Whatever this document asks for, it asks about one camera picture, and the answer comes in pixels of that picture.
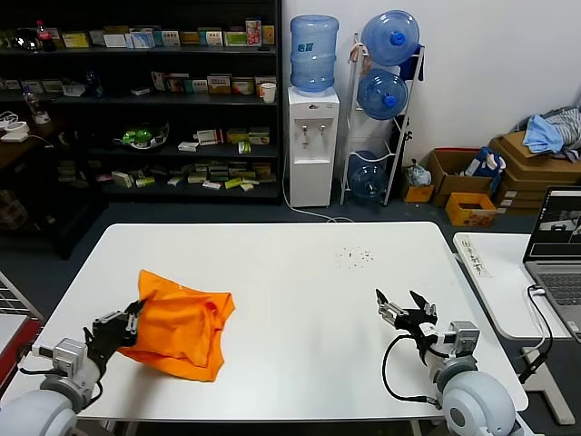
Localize black shelving unit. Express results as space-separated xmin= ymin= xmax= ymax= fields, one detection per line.
xmin=0 ymin=0 xmax=283 ymax=206

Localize white power cable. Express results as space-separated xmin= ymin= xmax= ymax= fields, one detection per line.
xmin=282 ymin=149 xmax=356 ymax=224

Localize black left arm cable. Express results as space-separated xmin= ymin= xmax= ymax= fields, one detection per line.
xmin=16 ymin=343 xmax=103 ymax=403

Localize white flat device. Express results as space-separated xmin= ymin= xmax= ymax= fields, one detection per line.
xmin=0 ymin=122 xmax=31 ymax=144

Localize white wire rack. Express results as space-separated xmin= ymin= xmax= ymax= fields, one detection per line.
xmin=0 ymin=270 xmax=46 ymax=324

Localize clear plastic bottle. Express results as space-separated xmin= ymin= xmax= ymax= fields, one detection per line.
xmin=22 ymin=85 xmax=43 ymax=121

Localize grey plastic bag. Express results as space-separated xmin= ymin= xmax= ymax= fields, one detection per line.
xmin=406 ymin=162 xmax=433 ymax=187

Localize dark wooden desk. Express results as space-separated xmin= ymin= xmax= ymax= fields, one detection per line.
xmin=0 ymin=115 xmax=110 ymax=261

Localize orange cardboard box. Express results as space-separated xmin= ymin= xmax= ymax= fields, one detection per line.
xmin=444 ymin=192 xmax=498 ymax=228

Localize orange t-shirt with white print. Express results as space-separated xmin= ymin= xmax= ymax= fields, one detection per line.
xmin=116 ymin=269 xmax=237 ymax=383

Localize small yellow cardboard box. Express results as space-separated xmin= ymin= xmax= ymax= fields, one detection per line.
xmin=401 ymin=181 xmax=436 ymax=203

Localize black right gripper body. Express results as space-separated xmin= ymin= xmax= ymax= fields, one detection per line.
xmin=393 ymin=309 xmax=441 ymax=352

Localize cola bottle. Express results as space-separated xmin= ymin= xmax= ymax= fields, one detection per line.
xmin=34 ymin=20 xmax=55 ymax=52

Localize blue water jug with label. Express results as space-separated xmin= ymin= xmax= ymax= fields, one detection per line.
xmin=290 ymin=15 xmax=340 ymax=94

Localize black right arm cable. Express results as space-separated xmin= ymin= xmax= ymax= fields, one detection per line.
xmin=381 ymin=334 xmax=444 ymax=406

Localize bowl with green packets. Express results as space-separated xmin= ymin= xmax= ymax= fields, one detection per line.
xmin=113 ymin=121 xmax=171 ymax=152

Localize blue white carton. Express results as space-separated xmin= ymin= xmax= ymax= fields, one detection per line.
xmin=129 ymin=29 xmax=155 ymax=49

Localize open brown cardboard box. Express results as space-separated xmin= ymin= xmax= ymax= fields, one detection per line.
xmin=428 ymin=147 xmax=496 ymax=209

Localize white side table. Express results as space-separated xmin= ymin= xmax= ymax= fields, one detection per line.
xmin=452 ymin=232 xmax=581 ymax=426

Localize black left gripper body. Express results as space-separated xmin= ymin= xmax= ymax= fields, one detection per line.
xmin=84 ymin=316 xmax=138 ymax=370

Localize pink cloth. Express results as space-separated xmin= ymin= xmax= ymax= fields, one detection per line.
xmin=348 ymin=38 xmax=371 ymax=76

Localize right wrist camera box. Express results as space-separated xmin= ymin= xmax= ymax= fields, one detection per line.
xmin=438 ymin=321 xmax=481 ymax=360

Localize white water dispenser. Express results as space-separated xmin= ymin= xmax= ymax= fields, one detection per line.
xmin=287 ymin=85 xmax=340 ymax=209

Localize yellow white carton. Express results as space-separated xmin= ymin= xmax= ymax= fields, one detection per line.
xmin=207 ymin=74 xmax=232 ymax=95

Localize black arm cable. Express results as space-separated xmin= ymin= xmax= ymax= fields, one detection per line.
xmin=381 ymin=334 xmax=444 ymax=406
xmin=16 ymin=343 xmax=103 ymax=403

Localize grey laptop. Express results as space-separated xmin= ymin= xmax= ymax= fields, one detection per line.
xmin=522 ymin=185 xmax=581 ymax=342

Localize black clamp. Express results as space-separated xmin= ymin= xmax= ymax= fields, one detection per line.
xmin=399 ymin=115 xmax=415 ymax=147

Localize stacked brown cardboard boxes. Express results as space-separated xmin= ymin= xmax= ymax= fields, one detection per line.
xmin=488 ymin=131 xmax=581 ymax=215

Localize white metal jug rack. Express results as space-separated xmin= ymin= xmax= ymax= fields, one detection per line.
xmin=340 ymin=31 xmax=427 ymax=208

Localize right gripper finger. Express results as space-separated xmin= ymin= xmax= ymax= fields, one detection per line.
xmin=409 ymin=290 xmax=439 ymax=326
xmin=374 ymin=288 xmax=408 ymax=324

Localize red panel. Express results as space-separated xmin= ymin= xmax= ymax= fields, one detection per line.
xmin=0 ymin=317 xmax=44 ymax=381

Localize pile of blue clothes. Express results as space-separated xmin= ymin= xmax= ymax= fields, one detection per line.
xmin=521 ymin=106 xmax=581 ymax=163

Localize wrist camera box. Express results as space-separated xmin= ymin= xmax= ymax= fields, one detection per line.
xmin=438 ymin=321 xmax=481 ymax=360
xmin=38 ymin=338 xmax=88 ymax=379

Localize blue white bag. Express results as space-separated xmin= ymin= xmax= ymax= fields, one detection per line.
xmin=467 ymin=145 xmax=507 ymax=181

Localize laptop cable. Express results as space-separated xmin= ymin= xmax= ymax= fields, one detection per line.
xmin=517 ymin=283 xmax=554 ymax=385

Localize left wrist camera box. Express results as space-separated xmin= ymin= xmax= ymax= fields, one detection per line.
xmin=38 ymin=338 xmax=88 ymax=379

